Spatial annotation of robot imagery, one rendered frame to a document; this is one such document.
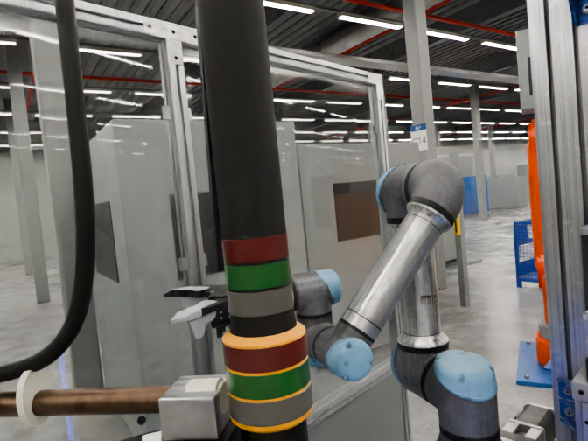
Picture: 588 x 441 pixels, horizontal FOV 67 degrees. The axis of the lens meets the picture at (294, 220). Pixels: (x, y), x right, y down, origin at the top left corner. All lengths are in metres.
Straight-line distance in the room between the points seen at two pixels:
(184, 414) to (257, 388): 0.04
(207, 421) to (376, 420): 1.49
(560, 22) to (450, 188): 0.37
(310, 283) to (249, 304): 0.69
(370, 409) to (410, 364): 0.61
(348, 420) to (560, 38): 1.20
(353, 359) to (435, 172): 0.39
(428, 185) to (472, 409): 0.44
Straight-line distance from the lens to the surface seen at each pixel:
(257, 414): 0.23
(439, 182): 0.90
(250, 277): 0.21
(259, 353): 0.22
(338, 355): 0.80
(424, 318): 1.05
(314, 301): 0.91
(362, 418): 1.64
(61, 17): 0.28
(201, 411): 0.24
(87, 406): 0.28
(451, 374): 0.97
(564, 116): 1.01
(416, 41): 7.33
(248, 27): 0.23
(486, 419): 1.01
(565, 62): 1.03
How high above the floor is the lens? 1.63
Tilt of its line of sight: 3 degrees down
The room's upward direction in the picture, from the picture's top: 6 degrees counter-clockwise
